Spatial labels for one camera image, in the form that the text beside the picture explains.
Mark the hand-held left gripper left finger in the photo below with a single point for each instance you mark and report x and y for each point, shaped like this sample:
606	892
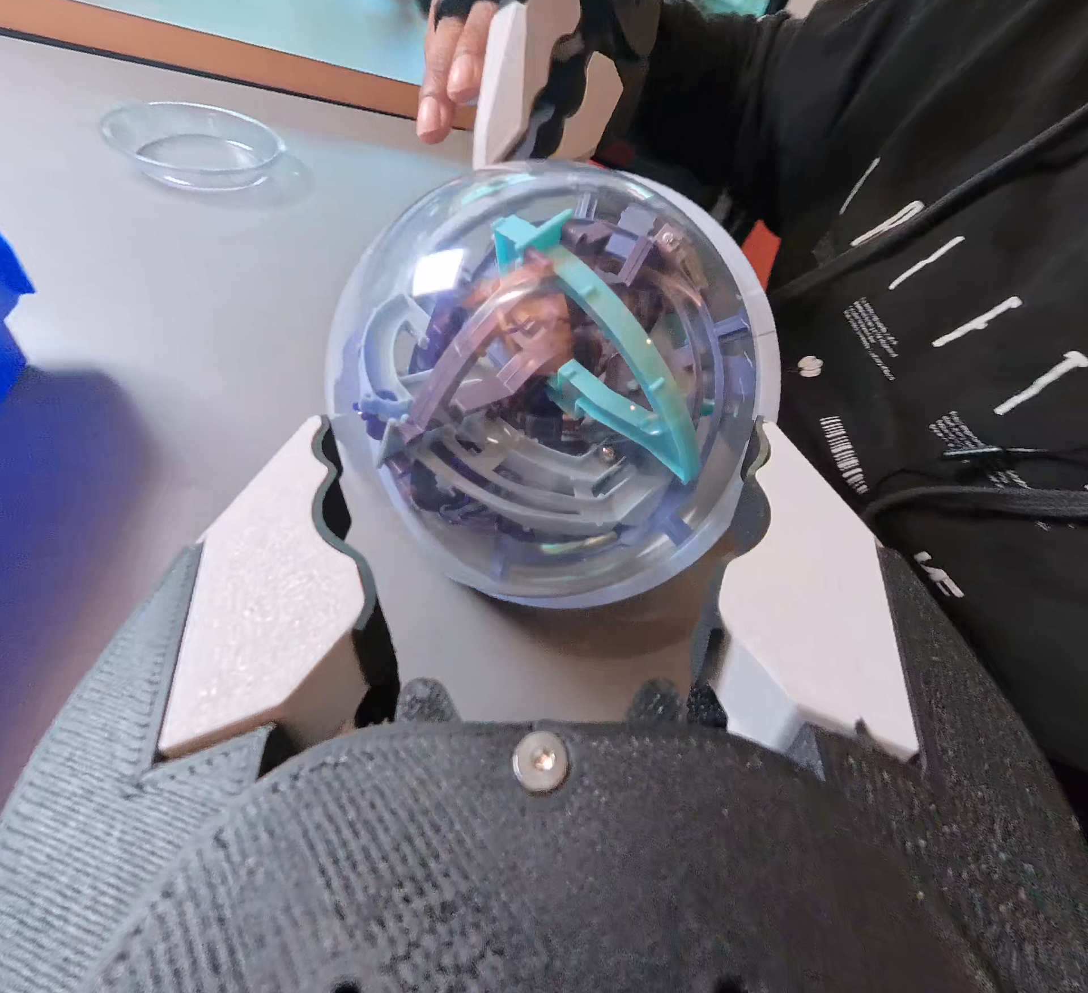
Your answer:
263	627

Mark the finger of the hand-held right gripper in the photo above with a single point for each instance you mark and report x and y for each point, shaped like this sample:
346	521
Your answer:
605	100
510	75

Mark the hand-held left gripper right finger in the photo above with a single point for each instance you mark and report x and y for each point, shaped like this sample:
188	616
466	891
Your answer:
816	636

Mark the clear plastic maze ball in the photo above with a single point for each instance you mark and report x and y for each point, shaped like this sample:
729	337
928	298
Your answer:
544	381

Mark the person's right hand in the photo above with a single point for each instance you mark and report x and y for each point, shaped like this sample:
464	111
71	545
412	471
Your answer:
455	66

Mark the orange plastic bin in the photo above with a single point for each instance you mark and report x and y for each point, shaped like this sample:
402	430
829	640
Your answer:
765	253

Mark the blue plastic bin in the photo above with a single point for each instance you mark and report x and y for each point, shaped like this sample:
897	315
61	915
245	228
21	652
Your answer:
13	313

